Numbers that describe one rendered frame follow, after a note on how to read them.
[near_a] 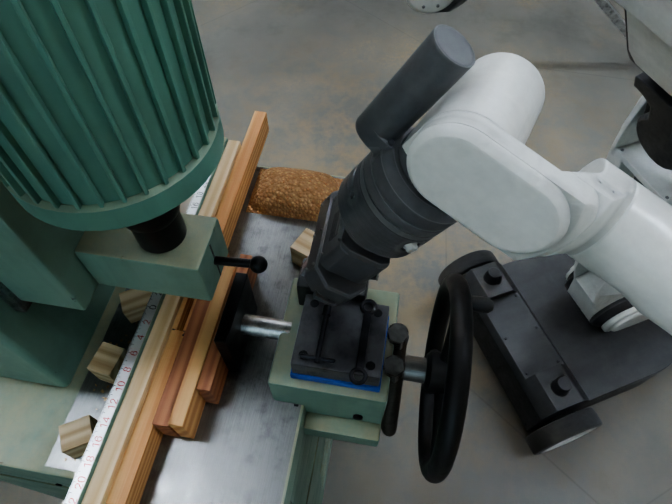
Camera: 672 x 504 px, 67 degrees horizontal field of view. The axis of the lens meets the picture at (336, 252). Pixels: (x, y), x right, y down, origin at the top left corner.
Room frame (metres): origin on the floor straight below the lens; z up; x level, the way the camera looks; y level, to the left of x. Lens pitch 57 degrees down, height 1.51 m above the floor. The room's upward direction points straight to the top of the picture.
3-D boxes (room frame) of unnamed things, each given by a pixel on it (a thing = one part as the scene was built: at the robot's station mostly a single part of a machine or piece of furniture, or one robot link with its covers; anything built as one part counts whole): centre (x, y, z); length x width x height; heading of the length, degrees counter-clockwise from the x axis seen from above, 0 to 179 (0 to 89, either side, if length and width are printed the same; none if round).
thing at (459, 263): (0.84, -0.43, 0.10); 0.20 x 0.05 x 0.20; 110
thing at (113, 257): (0.31, 0.20, 1.03); 0.14 x 0.07 x 0.09; 80
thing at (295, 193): (0.50, 0.06, 0.92); 0.14 x 0.09 x 0.04; 80
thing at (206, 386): (0.27, 0.13, 0.93); 0.18 x 0.02 x 0.05; 170
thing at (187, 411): (0.24, 0.15, 0.93); 0.21 x 0.02 x 0.06; 170
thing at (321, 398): (0.24, 0.00, 0.91); 0.15 x 0.14 x 0.09; 170
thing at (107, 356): (0.26, 0.32, 0.82); 0.04 x 0.04 x 0.05; 72
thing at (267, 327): (0.26, 0.09, 0.95); 0.09 x 0.07 x 0.09; 170
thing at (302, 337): (0.25, 0.00, 0.99); 0.13 x 0.11 x 0.06; 170
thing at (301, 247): (0.39, 0.03, 0.92); 0.05 x 0.04 x 0.04; 57
